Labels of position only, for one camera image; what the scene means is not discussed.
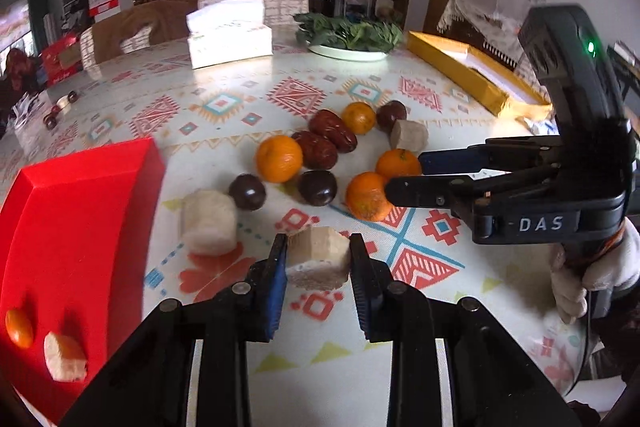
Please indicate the red plastic tray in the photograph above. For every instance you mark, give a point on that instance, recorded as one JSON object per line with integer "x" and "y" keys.
{"x": 75, "y": 217}

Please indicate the red gift box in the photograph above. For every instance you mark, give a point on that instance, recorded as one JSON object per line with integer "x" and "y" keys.
{"x": 60, "y": 59}

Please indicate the person's right forearm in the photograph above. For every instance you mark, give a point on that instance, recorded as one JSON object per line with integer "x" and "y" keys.
{"x": 620, "y": 347}

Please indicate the small white wrapper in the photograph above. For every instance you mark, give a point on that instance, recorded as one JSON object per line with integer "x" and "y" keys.
{"x": 539, "y": 125}

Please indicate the white plastic packet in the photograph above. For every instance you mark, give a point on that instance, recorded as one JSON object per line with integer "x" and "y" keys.
{"x": 27, "y": 122}

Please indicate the lace covered side table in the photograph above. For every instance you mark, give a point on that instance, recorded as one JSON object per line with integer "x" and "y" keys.
{"x": 480, "y": 14}

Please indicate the yellow cardboard box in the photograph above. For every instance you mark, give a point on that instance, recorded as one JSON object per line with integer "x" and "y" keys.
{"x": 450, "y": 67}

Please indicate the beige cake piece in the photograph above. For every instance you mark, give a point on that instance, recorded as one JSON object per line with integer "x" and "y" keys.
{"x": 317, "y": 257}
{"x": 65, "y": 357}

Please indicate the patterned tablecloth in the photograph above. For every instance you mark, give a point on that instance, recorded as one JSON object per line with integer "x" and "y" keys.
{"x": 225, "y": 107}

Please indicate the bright glass window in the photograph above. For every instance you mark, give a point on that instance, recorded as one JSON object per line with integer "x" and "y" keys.
{"x": 11, "y": 27}

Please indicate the white tissue pack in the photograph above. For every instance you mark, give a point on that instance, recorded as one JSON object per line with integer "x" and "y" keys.
{"x": 227, "y": 37}

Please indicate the dark purple plum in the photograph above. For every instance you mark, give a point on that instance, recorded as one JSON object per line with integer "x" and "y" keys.
{"x": 317, "y": 187}
{"x": 390, "y": 114}
{"x": 247, "y": 192}

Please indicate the white plate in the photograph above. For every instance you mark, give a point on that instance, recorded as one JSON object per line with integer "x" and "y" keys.
{"x": 350, "y": 54}

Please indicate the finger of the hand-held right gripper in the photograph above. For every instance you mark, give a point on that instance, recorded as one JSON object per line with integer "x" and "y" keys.
{"x": 425, "y": 192}
{"x": 450, "y": 161}

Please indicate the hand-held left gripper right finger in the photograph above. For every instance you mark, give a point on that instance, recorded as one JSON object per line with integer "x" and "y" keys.
{"x": 361, "y": 292}

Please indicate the small orange mandarin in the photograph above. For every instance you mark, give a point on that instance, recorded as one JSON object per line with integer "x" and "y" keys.
{"x": 19, "y": 328}

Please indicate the person's right hand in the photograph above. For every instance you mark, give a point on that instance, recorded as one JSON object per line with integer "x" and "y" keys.
{"x": 565, "y": 292}

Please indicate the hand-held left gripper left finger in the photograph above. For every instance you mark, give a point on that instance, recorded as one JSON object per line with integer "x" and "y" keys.
{"x": 272, "y": 292}

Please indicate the red jujube date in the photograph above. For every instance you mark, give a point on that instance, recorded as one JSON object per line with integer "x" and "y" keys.
{"x": 332, "y": 130}
{"x": 315, "y": 149}

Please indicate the brown chair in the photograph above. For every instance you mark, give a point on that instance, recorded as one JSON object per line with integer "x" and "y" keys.
{"x": 135, "y": 27}

